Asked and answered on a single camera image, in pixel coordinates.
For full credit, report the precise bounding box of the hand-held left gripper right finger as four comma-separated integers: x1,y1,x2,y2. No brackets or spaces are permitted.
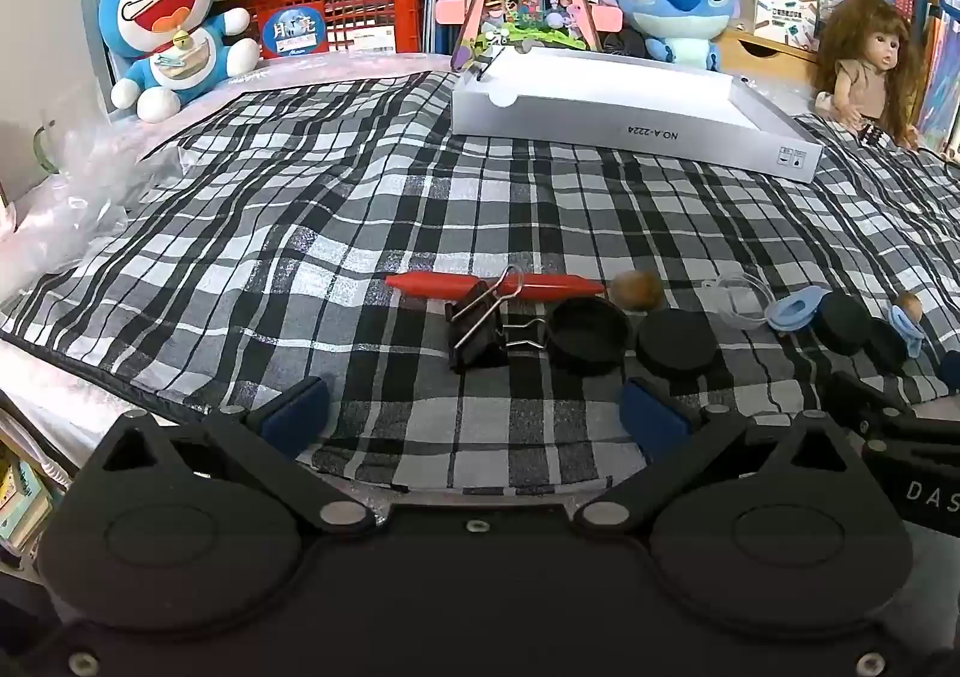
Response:
573,377,895,532

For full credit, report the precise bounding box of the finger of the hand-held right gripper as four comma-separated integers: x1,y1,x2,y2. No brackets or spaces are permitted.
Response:
822,369,960,450

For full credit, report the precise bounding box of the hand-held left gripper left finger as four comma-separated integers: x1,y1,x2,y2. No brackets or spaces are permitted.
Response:
91,375,376,532

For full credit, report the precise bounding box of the black round lid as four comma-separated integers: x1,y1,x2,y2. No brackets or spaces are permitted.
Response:
815,292,875,356
636,309,719,378
862,321,910,372
544,297,631,377

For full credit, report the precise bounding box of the light blue pacifier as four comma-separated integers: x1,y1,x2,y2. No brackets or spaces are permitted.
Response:
765,293,830,335

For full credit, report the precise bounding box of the brown wooden ball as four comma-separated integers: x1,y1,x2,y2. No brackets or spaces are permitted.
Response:
611,270,665,312

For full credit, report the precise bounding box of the white cardboard box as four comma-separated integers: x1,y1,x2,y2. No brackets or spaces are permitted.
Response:
450,43,824,185

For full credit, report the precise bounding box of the small blue brown-headed figure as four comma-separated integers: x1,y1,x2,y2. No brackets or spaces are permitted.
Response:
889,292,927,357

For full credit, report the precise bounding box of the red pen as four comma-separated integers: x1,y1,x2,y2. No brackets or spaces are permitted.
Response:
384,272,607,303

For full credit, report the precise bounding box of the black binder clip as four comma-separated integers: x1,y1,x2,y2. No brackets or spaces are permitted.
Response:
444,264,552,372

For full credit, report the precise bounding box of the black white plaid cloth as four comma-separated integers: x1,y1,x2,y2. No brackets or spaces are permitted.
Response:
0,71,960,498

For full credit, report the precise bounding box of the brown-haired doll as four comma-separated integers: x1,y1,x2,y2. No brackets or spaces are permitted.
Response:
814,0,931,149

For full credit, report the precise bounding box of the wooden drawer box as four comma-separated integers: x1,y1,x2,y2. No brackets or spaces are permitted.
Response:
716,28,822,74

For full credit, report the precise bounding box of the white colourful printed box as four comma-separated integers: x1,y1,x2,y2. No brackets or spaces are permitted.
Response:
739,0,820,52

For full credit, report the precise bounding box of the red plastic crate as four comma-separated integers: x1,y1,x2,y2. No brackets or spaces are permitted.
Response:
214,0,427,59

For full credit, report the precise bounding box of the blue white cat plush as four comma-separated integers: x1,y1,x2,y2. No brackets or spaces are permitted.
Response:
97,0,260,124

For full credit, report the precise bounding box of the clear plastic ring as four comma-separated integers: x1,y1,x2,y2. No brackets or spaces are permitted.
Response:
701,272,777,329

